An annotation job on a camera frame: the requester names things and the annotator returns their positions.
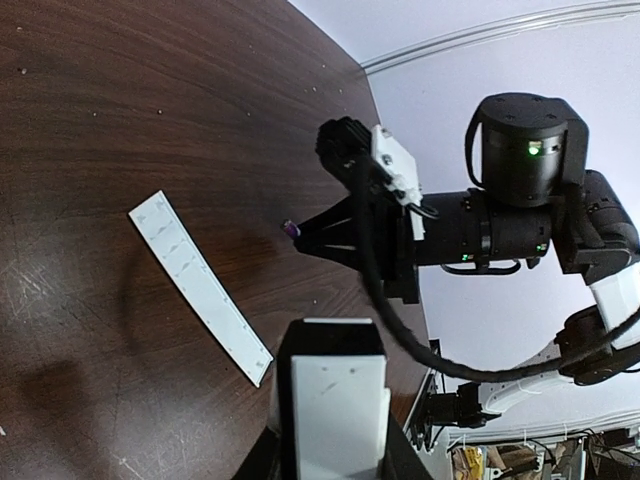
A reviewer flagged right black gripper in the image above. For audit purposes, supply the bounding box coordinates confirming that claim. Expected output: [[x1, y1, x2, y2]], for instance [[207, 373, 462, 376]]
[[294, 195, 420, 305]]

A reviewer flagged blue battery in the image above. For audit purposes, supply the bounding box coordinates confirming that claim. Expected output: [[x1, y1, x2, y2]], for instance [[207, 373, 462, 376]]
[[281, 219, 301, 240]]

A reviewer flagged white battery cover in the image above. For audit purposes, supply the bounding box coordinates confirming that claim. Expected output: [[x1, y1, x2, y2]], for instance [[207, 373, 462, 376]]
[[129, 190, 273, 387]]

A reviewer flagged white remote control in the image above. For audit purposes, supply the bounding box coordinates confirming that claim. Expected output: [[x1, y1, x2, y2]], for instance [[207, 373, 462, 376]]
[[276, 319, 390, 479]]

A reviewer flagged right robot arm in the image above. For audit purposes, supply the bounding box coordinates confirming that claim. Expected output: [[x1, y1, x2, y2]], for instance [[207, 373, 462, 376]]
[[283, 93, 639, 428]]

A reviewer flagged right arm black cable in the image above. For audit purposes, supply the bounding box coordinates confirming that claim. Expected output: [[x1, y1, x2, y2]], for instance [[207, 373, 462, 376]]
[[344, 159, 640, 384]]

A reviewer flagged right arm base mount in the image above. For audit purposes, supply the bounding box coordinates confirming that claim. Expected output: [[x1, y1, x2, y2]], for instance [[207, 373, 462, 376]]
[[407, 339, 501, 451]]

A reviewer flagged right aluminium frame post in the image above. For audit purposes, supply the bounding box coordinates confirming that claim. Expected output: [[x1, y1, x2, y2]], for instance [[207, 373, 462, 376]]
[[361, 1, 639, 75]]

